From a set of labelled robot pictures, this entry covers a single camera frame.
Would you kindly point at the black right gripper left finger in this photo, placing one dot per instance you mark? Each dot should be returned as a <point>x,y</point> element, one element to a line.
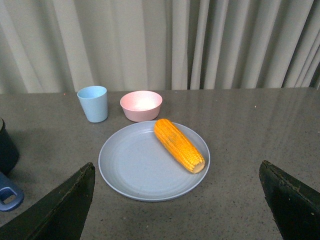
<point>59,215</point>

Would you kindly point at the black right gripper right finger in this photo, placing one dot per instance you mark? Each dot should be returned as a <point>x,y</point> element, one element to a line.
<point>295,206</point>

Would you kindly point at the yellow corn cob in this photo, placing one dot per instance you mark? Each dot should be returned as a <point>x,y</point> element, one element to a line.
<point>179,146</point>

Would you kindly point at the dark blue saucepan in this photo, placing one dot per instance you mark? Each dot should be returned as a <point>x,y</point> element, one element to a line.
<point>11,196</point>

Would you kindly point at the light blue plastic plate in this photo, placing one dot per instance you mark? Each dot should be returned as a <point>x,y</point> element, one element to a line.
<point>135,164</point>

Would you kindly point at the light blue plastic cup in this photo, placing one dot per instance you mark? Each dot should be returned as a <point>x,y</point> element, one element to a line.
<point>94,102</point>

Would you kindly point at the pink plastic bowl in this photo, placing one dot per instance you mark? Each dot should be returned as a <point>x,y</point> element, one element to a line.
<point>142,105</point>

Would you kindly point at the white pleated curtain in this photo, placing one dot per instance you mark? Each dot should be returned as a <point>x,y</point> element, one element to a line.
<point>55,46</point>

